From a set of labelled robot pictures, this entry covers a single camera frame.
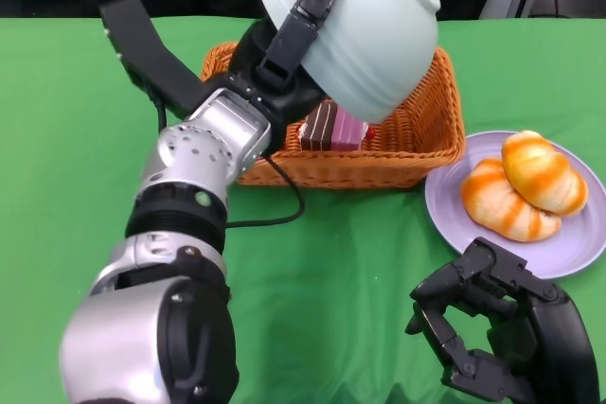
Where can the grey-green bowl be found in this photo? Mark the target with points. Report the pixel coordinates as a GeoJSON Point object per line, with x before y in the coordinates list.
{"type": "Point", "coordinates": [369, 30]}

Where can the green tablecloth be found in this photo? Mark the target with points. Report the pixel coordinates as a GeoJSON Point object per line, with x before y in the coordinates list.
{"type": "Point", "coordinates": [71, 139]}

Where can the orange wicker basket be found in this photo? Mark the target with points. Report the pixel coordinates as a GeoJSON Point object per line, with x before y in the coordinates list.
{"type": "Point", "coordinates": [426, 139]}

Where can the lavender plate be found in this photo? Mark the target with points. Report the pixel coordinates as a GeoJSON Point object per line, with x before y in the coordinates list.
{"type": "Point", "coordinates": [582, 238]}

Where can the shell shaped orange striped bread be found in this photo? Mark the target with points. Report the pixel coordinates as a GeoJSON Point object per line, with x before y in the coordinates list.
{"type": "Point", "coordinates": [544, 177]}

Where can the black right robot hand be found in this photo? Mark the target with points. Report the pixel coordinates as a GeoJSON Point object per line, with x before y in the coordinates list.
{"type": "Point", "coordinates": [535, 338]}

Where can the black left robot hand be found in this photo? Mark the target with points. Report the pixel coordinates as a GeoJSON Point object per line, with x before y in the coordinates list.
{"type": "Point", "coordinates": [289, 44]}

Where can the round orange striped bread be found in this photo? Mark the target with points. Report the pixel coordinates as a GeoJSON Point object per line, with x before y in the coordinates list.
{"type": "Point", "coordinates": [497, 205]}

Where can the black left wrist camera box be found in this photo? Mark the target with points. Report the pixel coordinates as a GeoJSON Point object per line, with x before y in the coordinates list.
{"type": "Point", "coordinates": [147, 54]}

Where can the pink and brown cake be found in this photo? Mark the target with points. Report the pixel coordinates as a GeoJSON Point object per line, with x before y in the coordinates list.
{"type": "Point", "coordinates": [331, 132]}

